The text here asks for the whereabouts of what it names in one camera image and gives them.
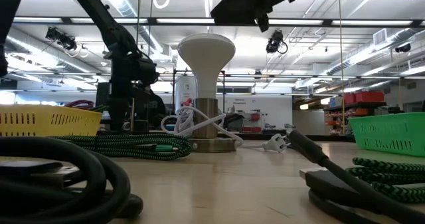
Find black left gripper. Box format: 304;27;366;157
110;53;159;134

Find green braided USB cable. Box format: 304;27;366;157
49;132;193;162
345;156;425;205

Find maroon USB cable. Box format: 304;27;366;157
64;99;96;111

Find black cable with red tie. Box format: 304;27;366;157
0;136;144;224

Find black monitor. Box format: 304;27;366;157
95;82;112;109

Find yellow plastic basket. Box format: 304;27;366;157
0;104;103;138

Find white bulb lamp metal base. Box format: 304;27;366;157
177;33;237;153

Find black bar with light panels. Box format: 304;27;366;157
0;16;425;28

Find black storage shelf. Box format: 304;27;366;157
323;100;388;136

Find red storage bins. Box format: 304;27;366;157
343;90;385;104

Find green plastic basket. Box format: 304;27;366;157
348;112;425;158

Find yellow hanging cord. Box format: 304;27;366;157
131;0;142;132

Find black ceiling-hung camera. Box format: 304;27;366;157
265;29;288;55
44;26;78;52

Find silver ceiling duct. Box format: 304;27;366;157
6;27;97;74
327;27;425;77

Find small red wall bins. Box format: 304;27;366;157
241;112;262;134

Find white lamp power cord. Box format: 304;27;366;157
160;106;288;154

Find thick black USB cable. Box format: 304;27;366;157
286;128;425;224

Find small black ceiling camera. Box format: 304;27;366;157
394;43;412;54

